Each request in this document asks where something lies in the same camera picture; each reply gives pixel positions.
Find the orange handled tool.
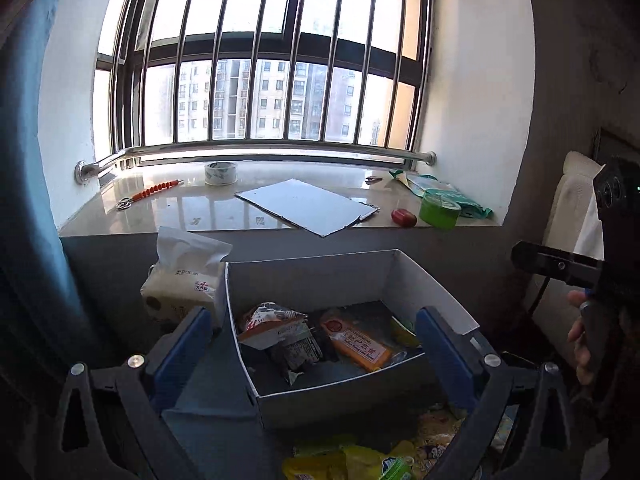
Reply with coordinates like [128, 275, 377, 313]
[116, 180, 185, 211]

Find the steel window guard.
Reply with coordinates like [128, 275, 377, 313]
[75, 0, 437, 183]

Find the white cardboard box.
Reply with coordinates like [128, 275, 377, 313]
[223, 248, 481, 428]

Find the orange patterned snack packet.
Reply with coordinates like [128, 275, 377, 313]
[414, 405, 469, 476]

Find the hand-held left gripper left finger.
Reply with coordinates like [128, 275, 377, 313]
[50, 305, 216, 480]

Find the green tape roll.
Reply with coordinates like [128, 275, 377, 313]
[419, 191, 462, 230]

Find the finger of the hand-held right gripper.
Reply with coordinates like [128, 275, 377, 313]
[511, 241, 603, 288]

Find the small yellow snack packet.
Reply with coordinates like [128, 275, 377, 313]
[390, 317, 421, 348]

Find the white tissue pack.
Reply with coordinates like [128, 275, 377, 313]
[140, 226, 233, 328]

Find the white tape roll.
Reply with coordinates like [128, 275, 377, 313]
[204, 161, 238, 187]

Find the wooden frame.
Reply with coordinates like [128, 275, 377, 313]
[592, 127, 640, 171]

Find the grey black snack packet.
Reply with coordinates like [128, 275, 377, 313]
[270, 325, 337, 386]

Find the person's right hand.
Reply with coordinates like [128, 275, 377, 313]
[567, 290, 599, 387]

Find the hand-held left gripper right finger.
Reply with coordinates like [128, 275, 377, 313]
[415, 305, 583, 480]

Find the green plastic bag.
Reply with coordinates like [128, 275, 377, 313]
[390, 169, 493, 220]

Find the red white snack packet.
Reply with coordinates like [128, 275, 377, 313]
[237, 302, 308, 351]

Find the white flat board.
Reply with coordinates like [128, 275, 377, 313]
[234, 178, 381, 237]

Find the green snack packet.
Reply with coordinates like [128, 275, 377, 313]
[380, 457, 414, 480]

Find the white chair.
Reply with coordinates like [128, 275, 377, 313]
[522, 150, 606, 361]

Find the plain yellow snack packet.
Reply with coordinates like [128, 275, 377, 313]
[282, 452, 351, 480]

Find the blue curtain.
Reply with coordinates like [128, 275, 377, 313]
[0, 0, 101, 361]

